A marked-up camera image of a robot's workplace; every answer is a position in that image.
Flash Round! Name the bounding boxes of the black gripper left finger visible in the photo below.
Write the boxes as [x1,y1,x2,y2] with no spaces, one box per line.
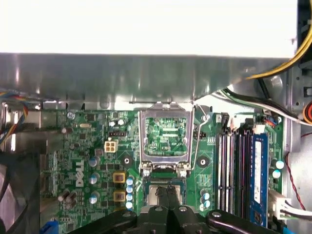
[68,186,169,234]

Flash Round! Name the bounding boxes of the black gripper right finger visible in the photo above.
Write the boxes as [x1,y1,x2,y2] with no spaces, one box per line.
[168,186,276,234]

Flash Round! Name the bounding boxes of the silver CPU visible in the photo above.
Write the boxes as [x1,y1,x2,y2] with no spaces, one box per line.
[149,184,182,207]

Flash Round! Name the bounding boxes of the CPU socket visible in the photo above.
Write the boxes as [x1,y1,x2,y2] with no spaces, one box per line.
[141,170,190,215]

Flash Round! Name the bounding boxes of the black RAM slot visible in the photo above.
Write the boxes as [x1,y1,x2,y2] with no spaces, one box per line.
[215,112,230,213]
[229,116,241,215]
[240,118,253,219]

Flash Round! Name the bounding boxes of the white four-pin board connector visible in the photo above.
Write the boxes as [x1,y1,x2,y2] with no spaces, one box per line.
[104,138,119,154]

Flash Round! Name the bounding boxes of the blue RAM stick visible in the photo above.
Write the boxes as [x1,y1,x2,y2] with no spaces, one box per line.
[251,133,269,229]

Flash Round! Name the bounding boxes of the blue board connector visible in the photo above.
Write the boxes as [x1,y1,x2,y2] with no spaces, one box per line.
[40,220,59,234]

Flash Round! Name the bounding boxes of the green motherboard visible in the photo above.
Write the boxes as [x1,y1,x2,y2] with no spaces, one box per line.
[39,108,287,234]

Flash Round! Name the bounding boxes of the black case fan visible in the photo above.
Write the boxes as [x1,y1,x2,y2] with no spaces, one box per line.
[0,151,41,234]

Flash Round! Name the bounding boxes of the grey power supply unit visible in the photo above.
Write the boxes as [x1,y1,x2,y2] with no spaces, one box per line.
[0,0,299,110]

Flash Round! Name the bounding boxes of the wire locking lever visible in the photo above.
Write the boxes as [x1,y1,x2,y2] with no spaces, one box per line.
[192,103,211,171]

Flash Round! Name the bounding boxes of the white wire connector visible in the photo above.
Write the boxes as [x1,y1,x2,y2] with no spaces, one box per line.
[269,190,312,220]

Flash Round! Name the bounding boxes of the grey white wire bundle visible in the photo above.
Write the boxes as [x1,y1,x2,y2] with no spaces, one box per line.
[211,87,312,126]

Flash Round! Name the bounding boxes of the orange red wire bundle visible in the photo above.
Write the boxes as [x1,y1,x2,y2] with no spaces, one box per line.
[302,101,312,124]

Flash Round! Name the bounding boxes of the thin coloured fan wires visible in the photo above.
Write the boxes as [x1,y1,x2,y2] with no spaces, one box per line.
[0,89,29,147]

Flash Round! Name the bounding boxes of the yellow power wire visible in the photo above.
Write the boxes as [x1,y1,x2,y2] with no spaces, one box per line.
[245,29,312,80]

